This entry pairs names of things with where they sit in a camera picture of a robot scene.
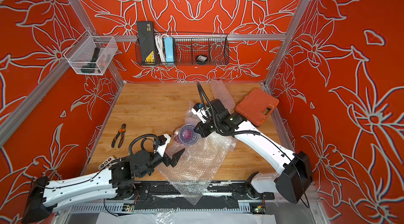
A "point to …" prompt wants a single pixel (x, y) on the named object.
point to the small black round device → (201, 59)
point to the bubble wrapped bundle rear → (220, 93)
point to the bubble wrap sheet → (199, 163)
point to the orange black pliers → (122, 131)
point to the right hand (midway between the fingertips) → (192, 129)
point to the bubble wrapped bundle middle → (190, 118)
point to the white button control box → (106, 163)
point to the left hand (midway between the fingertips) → (177, 142)
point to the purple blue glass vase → (185, 134)
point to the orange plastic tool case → (256, 106)
